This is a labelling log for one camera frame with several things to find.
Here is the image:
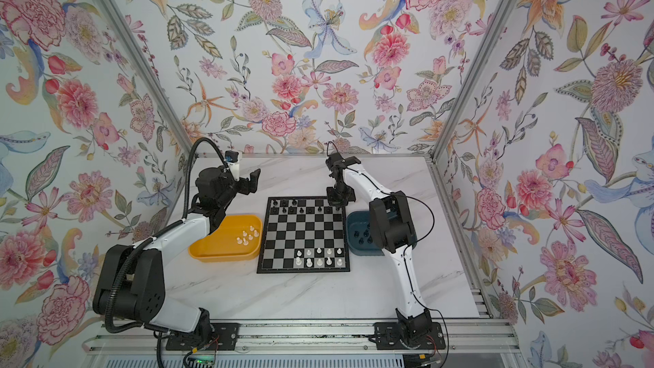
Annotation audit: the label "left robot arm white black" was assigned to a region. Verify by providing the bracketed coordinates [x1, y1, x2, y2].
[93, 166, 261, 344]

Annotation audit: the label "black chess pieces on board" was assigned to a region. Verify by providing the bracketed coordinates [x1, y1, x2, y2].
[267, 197, 339, 215]

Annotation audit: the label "black chess pieces in tray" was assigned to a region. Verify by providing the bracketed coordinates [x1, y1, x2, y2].
[352, 223, 373, 246]

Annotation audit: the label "black white chess board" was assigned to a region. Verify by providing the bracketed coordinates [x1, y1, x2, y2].
[257, 207, 351, 274]

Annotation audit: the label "white chess pieces in tray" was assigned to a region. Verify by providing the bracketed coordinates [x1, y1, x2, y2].
[236, 227, 261, 246]

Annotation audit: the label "white chess pieces on board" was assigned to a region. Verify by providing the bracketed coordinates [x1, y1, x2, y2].
[291, 248, 347, 269]

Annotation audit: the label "dark teal plastic tray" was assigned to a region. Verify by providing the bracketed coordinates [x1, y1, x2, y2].
[346, 210, 417, 257]

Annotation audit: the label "yellow plastic tray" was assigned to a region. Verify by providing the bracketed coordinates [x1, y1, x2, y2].
[188, 215, 263, 262]

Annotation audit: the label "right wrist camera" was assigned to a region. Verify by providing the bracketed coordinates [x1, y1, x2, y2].
[325, 153, 347, 170]

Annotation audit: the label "black corrugated cable hose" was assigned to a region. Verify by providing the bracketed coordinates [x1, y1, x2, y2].
[104, 136, 228, 334]

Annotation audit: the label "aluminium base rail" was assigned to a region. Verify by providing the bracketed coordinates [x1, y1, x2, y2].
[82, 319, 520, 356]

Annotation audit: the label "left aluminium corner post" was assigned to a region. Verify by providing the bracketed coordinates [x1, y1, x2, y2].
[95, 0, 192, 156]

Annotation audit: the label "aluminium corner post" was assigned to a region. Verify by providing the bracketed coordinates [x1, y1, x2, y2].
[431, 0, 518, 164]
[95, 0, 192, 156]

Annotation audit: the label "right aluminium corner post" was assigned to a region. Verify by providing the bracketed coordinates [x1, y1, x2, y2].
[431, 0, 518, 164]

